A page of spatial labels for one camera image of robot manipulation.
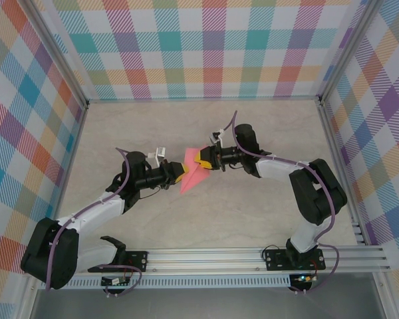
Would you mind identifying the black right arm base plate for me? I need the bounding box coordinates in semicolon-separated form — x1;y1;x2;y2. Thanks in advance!
263;247;326;272

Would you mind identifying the aluminium frame post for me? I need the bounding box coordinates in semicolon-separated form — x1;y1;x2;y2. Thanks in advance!
318;0;380;107
25;0;90;109

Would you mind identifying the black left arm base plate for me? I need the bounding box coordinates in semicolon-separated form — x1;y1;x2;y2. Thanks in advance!
88;249;149;274

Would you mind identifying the slotted grey cable duct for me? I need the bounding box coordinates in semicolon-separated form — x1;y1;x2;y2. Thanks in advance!
39;274;292;289

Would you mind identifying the thin aluminium frame bar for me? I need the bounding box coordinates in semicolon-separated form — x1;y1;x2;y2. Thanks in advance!
85;95;323;103

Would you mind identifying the pink cloth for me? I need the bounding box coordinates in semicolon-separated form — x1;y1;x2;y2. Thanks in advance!
179;145;211;195

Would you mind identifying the aluminium side rail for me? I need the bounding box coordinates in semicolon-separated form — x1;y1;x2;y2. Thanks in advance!
318;101;367;247
45;102;90;250

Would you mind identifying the wide aluminium mounting rail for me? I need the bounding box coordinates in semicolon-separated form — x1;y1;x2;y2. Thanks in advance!
23;245;392;276

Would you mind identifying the black labelled control box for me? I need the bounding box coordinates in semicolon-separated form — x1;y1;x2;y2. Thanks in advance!
101;275;131;287

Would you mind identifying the small green-lit circuit board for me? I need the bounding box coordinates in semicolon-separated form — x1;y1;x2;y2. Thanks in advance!
293;274;319;284

